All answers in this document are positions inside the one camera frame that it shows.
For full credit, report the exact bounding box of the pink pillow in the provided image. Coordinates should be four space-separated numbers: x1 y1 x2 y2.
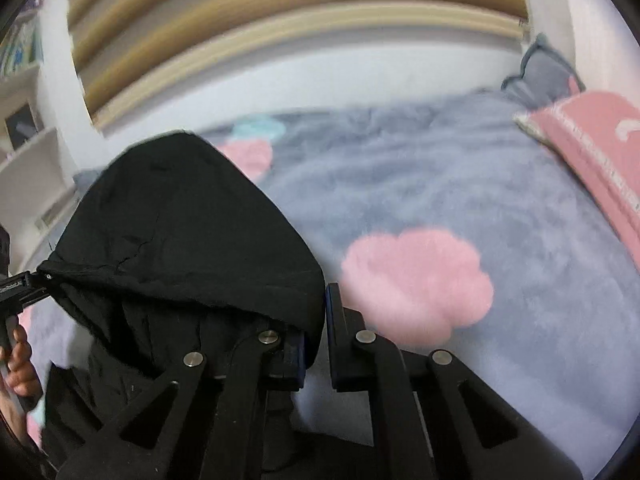
515 91 640 261

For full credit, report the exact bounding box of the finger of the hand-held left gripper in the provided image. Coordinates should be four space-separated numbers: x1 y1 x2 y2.
0 270 54 307

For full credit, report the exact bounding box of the grey flowered blanket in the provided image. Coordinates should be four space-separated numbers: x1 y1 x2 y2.
15 92 640 480

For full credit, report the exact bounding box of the grey pillow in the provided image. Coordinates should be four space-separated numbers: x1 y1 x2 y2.
501 34 586 108

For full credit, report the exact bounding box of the row of upright books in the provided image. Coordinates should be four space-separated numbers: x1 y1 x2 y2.
0 10 42 78

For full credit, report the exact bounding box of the person's left hand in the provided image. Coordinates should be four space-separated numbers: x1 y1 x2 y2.
0 327 44 397

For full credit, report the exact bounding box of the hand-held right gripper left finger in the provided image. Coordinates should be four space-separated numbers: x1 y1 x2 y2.
55 327 308 480

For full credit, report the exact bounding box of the white bookshelf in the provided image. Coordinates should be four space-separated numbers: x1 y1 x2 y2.
0 10 83 266

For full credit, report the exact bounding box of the striped window blind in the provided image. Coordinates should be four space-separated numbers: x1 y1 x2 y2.
66 0 531 128

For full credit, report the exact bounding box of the black picture frame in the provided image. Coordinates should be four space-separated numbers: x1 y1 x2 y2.
4 102 39 151

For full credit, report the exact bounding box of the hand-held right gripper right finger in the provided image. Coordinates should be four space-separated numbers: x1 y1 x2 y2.
325 282 586 480

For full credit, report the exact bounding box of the black jacket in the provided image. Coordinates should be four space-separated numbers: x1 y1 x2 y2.
37 130 376 480

